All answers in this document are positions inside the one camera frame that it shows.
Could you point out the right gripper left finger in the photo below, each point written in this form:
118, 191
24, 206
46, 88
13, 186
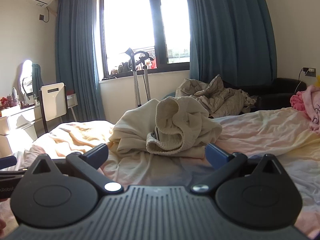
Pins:
85, 166

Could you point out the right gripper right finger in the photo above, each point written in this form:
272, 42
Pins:
225, 167

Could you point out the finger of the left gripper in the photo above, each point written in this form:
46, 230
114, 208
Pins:
8, 161

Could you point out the cream white zip jacket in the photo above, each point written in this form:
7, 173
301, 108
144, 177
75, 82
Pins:
173, 127

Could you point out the white dressing table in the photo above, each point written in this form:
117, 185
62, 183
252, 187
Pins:
17, 130

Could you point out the beige quilted blanket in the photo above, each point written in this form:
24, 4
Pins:
218, 100

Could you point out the pastel bed sheet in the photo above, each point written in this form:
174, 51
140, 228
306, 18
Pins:
284, 133

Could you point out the white spray bottle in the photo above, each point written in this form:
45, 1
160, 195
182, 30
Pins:
14, 97

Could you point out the black sofa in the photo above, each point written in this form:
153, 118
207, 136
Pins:
273, 96

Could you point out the oval vanity mirror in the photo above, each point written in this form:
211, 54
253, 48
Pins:
26, 79

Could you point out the left teal curtain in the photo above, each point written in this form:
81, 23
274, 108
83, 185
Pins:
75, 59

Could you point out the teal curtain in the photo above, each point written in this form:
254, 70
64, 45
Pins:
233, 39
75, 59

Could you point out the pink fleece garment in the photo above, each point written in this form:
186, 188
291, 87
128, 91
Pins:
308, 102

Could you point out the yellow plush item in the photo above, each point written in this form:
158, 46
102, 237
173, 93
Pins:
317, 84

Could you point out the right teal curtain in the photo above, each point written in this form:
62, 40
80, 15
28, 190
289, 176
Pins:
233, 39

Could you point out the dark framed window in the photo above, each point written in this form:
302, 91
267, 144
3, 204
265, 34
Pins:
158, 32

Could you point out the white chair with dark frame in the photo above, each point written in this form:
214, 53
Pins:
53, 102

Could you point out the wall power outlet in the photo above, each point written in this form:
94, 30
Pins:
311, 72

